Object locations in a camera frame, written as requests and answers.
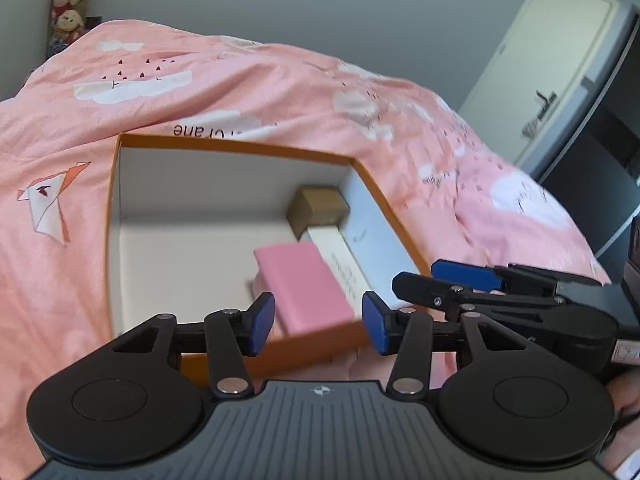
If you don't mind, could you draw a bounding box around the white door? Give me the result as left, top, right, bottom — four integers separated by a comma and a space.
459, 0, 620, 165

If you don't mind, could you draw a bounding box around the pink wallet case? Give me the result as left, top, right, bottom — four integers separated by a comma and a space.
254, 242, 355, 336

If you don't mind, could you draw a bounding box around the pink patterned duvet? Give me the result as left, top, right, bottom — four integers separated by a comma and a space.
1, 20, 608, 479

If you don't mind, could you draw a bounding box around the white glasses case box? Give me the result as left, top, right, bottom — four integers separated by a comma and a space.
300, 226, 370, 314

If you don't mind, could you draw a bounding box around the dark wardrobe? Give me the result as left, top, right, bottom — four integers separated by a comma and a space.
542, 24, 639, 282

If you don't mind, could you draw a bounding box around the person right hand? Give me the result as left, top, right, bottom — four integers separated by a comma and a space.
603, 367, 640, 474

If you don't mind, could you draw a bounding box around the brown small cardboard box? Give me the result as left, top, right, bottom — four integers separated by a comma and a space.
286, 186, 350, 238

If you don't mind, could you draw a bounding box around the black door handle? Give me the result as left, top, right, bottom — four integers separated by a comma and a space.
522, 91, 559, 139

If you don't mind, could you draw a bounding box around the plush toy storage tube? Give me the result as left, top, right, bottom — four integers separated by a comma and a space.
47, 0, 90, 58

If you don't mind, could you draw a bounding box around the orange cardboard box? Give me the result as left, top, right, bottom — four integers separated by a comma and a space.
103, 131, 433, 386

